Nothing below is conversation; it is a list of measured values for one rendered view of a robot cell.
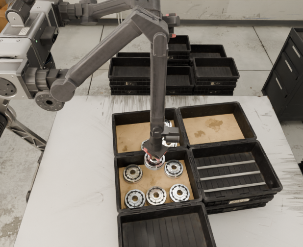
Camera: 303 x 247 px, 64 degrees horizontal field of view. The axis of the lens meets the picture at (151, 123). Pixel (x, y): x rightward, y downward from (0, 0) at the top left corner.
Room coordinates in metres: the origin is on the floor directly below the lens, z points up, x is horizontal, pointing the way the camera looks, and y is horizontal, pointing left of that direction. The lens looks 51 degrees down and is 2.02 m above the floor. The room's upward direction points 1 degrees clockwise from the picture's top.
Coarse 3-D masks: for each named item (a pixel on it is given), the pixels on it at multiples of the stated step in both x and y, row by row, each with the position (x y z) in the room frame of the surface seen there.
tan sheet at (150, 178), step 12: (120, 168) 0.65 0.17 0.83; (144, 168) 0.66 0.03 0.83; (120, 180) 0.58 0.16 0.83; (144, 180) 0.58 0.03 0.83; (156, 180) 0.59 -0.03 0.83; (168, 180) 0.59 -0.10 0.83; (180, 180) 0.59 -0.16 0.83; (120, 192) 0.52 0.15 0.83; (144, 192) 0.52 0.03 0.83; (168, 192) 0.52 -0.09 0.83
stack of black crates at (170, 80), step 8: (168, 72) 2.01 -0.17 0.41; (176, 72) 2.01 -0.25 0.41; (184, 72) 2.01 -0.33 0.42; (168, 80) 1.92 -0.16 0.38; (176, 80) 1.92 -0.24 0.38; (184, 80) 1.92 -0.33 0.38; (192, 80) 1.80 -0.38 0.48; (168, 88) 1.74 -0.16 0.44; (176, 88) 1.74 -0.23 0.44; (184, 88) 1.74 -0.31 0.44; (192, 88) 1.76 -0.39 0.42
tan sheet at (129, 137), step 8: (120, 128) 0.93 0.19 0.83; (128, 128) 0.93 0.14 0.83; (136, 128) 0.93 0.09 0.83; (144, 128) 0.93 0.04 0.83; (120, 136) 0.87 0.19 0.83; (128, 136) 0.87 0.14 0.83; (136, 136) 0.87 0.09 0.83; (144, 136) 0.87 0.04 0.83; (120, 144) 0.81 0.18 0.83; (128, 144) 0.81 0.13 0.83; (136, 144) 0.82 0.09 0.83; (120, 152) 0.76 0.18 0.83
